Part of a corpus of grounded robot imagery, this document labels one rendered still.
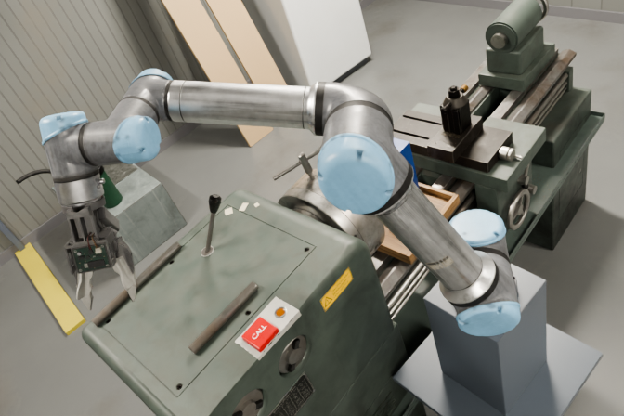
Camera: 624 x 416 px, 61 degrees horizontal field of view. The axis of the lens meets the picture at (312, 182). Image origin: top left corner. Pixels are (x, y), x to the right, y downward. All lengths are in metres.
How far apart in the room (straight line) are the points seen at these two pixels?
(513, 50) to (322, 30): 2.15
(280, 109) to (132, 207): 2.55
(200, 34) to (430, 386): 2.95
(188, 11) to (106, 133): 3.02
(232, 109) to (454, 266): 0.48
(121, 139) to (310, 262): 0.57
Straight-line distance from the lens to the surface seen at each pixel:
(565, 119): 2.47
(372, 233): 1.49
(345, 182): 0.79
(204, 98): 0.95
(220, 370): 1.17
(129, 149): 0.89
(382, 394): 1.69
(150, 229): 3.52
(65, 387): 3.27
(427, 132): 2.00
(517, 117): 2.19
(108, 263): 0.98
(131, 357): 1.31
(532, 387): 1.59
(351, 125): 0.81
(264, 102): 0.92
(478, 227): 1.14
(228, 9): 4.00
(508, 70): 2.33
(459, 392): 1.58
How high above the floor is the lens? 2.16
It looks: 38 degrees down
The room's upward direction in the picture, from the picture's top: 21 degrees counter-clockwise
